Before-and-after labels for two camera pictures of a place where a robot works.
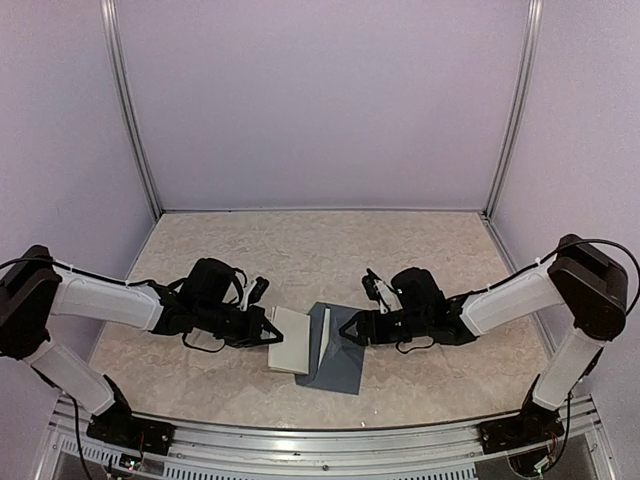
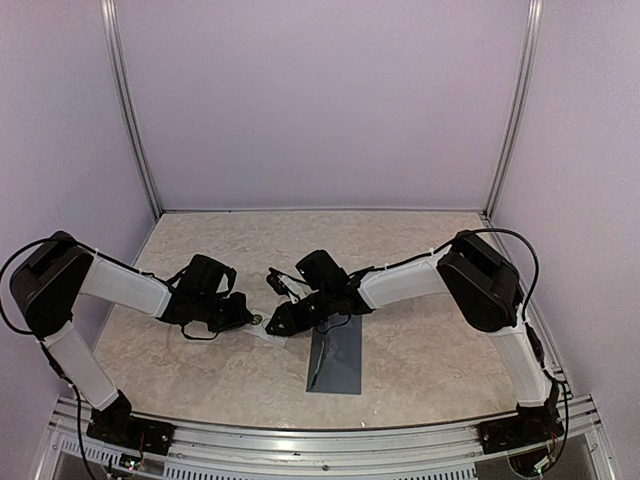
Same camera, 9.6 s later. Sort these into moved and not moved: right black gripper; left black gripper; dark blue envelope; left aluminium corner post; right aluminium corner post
Moved: left black gripper; right black gripper
Not moved: right aluminium corner post; dark blue envelope; left aluminium corner post
